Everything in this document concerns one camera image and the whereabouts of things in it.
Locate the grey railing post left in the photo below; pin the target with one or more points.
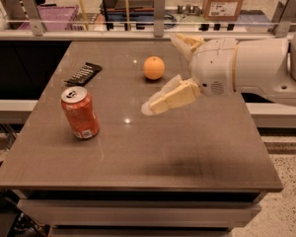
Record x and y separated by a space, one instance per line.
36 25

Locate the grey table drawer unit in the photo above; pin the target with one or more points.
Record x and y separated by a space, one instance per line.
137 215

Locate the orange and blue bin stack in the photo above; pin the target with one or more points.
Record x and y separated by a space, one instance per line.
135 11

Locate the grey railing post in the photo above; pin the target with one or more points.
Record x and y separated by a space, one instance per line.
284 19
159 13
36 25

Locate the grey railing post middle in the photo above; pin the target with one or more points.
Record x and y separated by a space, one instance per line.
159 13

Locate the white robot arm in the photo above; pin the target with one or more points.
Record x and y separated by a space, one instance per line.
267 68

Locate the purple plastic crate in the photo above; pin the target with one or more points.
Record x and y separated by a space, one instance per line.
57 18

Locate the black snack bar wrapper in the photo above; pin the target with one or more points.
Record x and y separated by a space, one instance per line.
87 72

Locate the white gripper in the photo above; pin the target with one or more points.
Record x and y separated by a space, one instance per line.
214 66

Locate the red coke can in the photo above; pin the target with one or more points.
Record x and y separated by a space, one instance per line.
77 104

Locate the grey railing post right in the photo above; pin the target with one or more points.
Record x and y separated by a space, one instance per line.
284 19

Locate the orange fruit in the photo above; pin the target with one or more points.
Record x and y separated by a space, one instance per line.
154 68

